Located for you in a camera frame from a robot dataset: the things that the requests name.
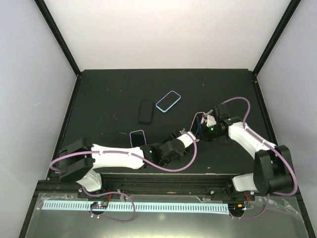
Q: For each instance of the right black frame post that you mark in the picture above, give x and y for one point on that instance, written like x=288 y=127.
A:
x=283 y=22

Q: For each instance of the left small circuit board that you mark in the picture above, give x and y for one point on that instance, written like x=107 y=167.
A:
x=99 y=205

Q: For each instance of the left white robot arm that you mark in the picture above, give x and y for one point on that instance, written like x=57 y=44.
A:
x=81 y=166

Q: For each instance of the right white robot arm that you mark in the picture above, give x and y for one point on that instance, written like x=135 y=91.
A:
x=271 y=167

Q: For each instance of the right small circuit board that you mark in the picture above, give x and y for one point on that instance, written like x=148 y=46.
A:
x=240 y=207

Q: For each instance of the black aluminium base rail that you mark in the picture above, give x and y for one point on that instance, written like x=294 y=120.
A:
x=216 y=187

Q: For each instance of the small circuit board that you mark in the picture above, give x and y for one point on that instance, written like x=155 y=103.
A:
x=240 y=207
x=99 y=205

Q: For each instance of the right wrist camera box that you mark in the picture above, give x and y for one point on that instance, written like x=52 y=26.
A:
x=210 y=121

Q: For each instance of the phone in black case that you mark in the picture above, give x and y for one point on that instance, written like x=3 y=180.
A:
x=146 y=109

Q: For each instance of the white slotted cable duct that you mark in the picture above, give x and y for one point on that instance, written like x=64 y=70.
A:
x=205 y=208

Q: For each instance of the pink phone case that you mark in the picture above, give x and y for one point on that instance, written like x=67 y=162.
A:
x=194 y=116

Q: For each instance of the left black frame post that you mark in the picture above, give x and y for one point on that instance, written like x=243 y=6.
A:
x=44 y=10

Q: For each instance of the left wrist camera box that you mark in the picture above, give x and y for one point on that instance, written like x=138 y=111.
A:
x=187 y=138

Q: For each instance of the black frame post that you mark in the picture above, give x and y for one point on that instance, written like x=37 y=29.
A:
x=283 y=22
x=44 y=10

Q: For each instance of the phone in light-blue case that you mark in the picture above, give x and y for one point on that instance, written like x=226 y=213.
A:
x=168 y=101

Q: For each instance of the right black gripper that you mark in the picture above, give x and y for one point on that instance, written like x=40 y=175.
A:
x=202 y=130

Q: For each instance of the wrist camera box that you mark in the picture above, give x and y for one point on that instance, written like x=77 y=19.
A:
x=210 y=121
x=187 y=138

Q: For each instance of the phone in lilac case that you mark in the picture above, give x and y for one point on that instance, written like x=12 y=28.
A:
x=137 y=138

